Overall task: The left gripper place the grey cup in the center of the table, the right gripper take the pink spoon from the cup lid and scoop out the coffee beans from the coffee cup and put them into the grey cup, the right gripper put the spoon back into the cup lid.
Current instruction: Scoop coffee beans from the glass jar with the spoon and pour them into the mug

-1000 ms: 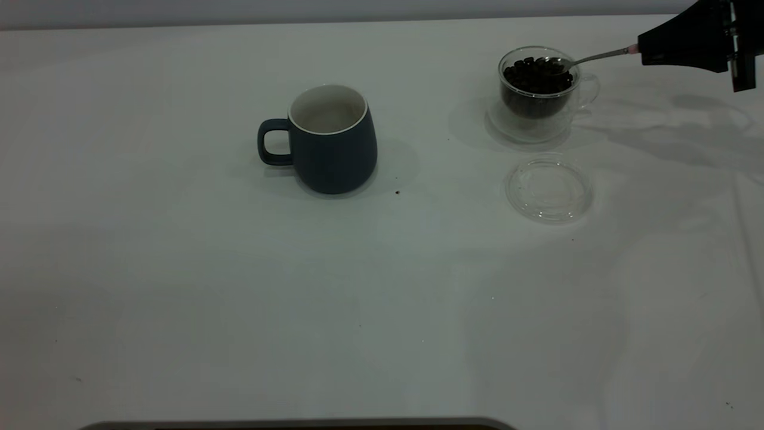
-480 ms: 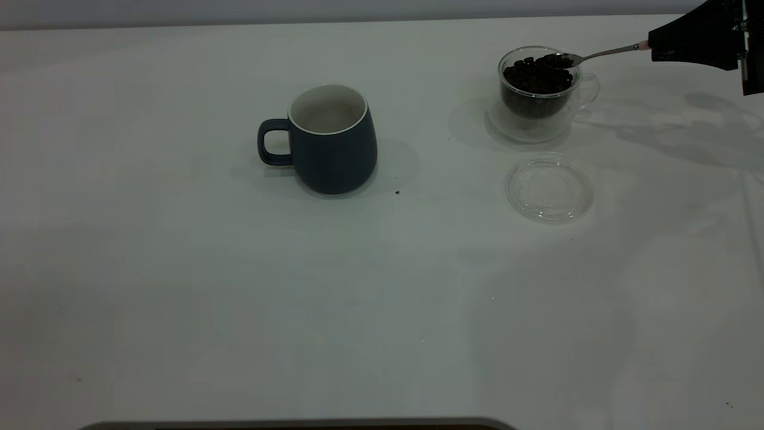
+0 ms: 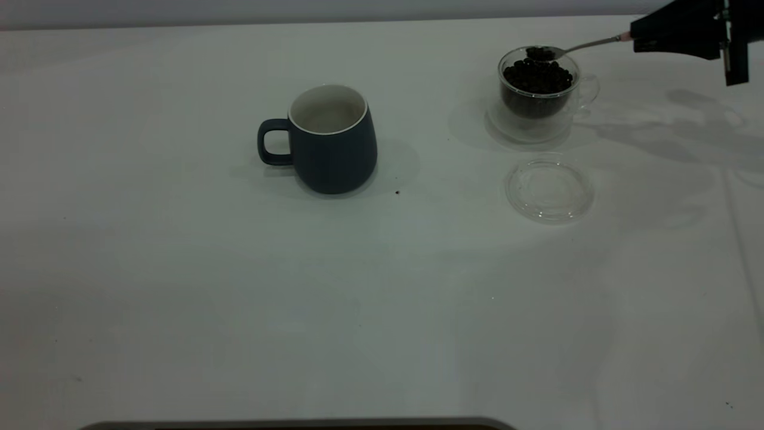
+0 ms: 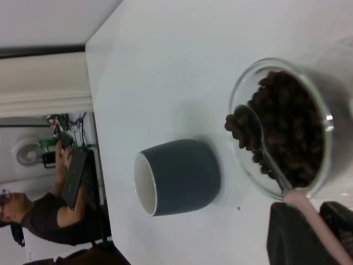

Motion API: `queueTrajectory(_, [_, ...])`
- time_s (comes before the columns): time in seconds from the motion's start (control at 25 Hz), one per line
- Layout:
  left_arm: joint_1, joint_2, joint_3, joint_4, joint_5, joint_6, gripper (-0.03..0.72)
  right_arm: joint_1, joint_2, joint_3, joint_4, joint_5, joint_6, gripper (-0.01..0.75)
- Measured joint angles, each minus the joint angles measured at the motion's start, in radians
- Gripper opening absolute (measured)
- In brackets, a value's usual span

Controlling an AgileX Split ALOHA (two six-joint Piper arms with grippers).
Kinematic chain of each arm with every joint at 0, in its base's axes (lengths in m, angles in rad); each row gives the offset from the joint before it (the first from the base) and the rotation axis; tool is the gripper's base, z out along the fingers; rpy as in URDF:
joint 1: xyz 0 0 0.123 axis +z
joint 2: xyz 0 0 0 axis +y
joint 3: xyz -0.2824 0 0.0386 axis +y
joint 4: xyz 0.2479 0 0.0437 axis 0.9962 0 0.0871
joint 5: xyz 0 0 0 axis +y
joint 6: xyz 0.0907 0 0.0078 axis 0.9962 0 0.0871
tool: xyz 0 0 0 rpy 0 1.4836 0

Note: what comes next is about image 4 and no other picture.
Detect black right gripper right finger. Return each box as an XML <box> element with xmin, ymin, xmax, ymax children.
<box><xmin>319</xmin><ymin>201</ymin><xmax>353</xmax><ymax>250</ymax></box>

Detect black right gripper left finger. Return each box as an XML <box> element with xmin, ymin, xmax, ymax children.
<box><xmin>266</xmin><ymin>202</ymin><xmax>336</xmax><ymax>265</ymax></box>

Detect pink handled metal spoon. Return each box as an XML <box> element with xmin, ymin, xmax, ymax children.
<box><xmin>233</xmin><ymin>104</ymin><xmax>353</xmax><ymax>265</ymax></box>

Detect roasted coffee beans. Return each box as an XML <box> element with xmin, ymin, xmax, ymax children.
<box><xmin>224</xmin><ymin>70</ymin><xmax>325</xmax><ymax>188</ymax></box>

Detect dark grey ceramic mug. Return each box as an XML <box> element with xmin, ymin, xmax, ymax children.
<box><xmin>134</xmin><ymin>139</ymin><xmax>222</xmax><ymax>218</ymax></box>

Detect clear glass cup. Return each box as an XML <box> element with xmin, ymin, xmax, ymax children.
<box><xmin>228</xmin><ymin>35</ymin><xmax>353</xmax><ymax>201</ymax></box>

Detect black laptop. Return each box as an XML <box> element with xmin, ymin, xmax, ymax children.
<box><xmin>61</xmin><ymin>149</ymin><xmax>98</xmax><ymax>211</ymax></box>

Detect seated person in dark shirt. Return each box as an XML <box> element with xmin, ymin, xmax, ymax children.
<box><xmin>0</xmin><ymin>140</ymin><xmax>111</xmax><ymax>247</ymax></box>

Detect tangle of black cables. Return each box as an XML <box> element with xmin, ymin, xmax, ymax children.
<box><xmin>45</xmin><ymin>112</ymin><xmax>98</xmax><ymax>150</ymax></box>

